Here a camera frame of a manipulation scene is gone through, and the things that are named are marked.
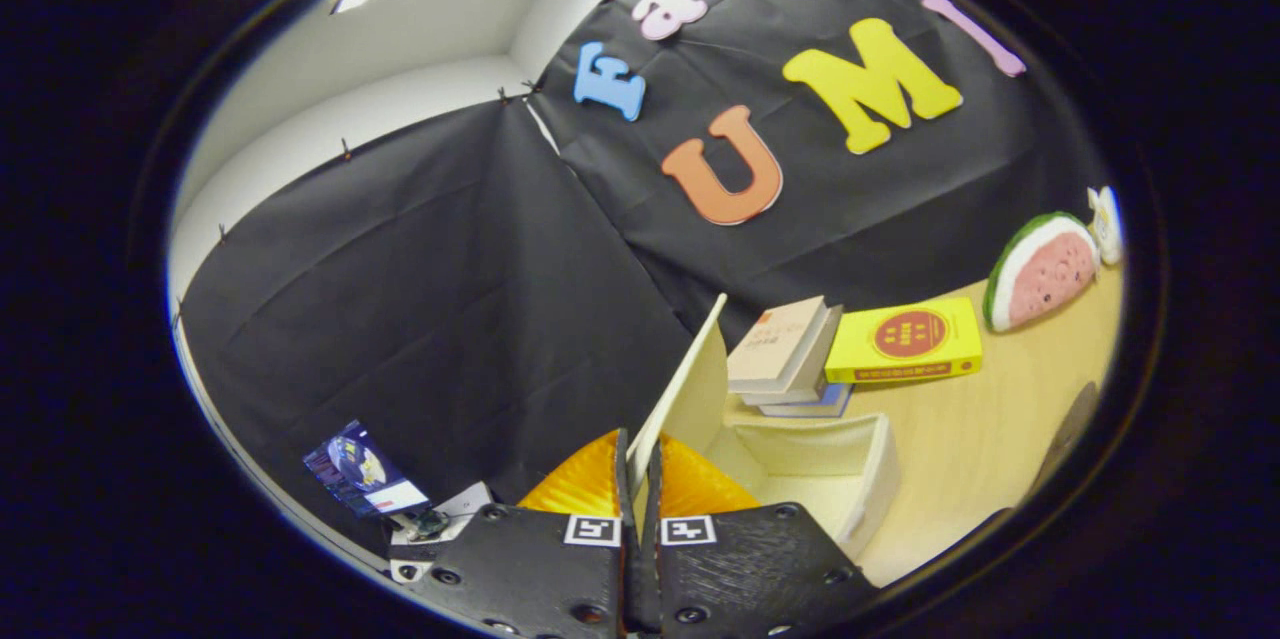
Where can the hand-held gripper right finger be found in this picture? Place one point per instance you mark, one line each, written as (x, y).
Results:
(750, 569)

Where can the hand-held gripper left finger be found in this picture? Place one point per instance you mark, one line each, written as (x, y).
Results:
(540, 569)

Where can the beige storage box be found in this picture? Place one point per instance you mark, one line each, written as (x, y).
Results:
(800, 459)

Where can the brown fuzzy shoe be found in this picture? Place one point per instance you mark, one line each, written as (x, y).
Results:
(1070, 429)

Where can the white paper sheet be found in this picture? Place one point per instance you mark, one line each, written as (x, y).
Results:
(465, 504)

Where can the blue printed packet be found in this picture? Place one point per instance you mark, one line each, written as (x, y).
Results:
(355, 469)

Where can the yellow book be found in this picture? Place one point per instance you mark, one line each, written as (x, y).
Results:
(905, 339)

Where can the watermelon plush toy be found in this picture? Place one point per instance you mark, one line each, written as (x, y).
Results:
(1045, 274)

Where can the white plush toy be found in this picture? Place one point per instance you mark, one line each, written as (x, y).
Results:
(1105, 224)

